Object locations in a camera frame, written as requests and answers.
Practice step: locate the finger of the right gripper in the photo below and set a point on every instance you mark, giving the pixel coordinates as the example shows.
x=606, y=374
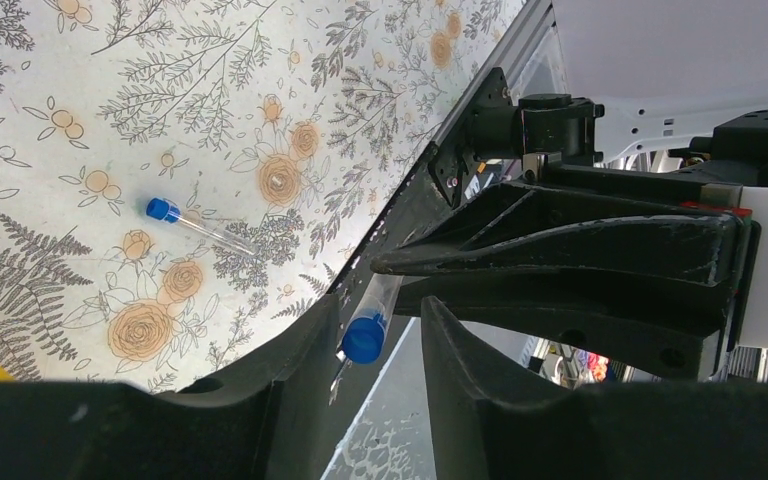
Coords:
x=519, y=228
x=670, y=329

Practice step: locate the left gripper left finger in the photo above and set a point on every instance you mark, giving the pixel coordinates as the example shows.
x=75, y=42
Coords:
x=259, y=417

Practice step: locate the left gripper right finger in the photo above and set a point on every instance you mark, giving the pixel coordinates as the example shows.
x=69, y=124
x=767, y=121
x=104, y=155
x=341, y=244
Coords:
x=490, y=417

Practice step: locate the blue capped test tube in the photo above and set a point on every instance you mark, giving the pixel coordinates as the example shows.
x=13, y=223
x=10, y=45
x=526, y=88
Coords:
x=164, y=211
x=366, y=332

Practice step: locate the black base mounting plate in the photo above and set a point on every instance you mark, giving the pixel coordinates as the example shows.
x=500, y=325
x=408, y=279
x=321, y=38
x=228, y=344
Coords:
x=490, y=126

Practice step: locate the floral patterned table mat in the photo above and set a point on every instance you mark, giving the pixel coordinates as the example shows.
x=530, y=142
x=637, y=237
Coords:
x=287, y=123

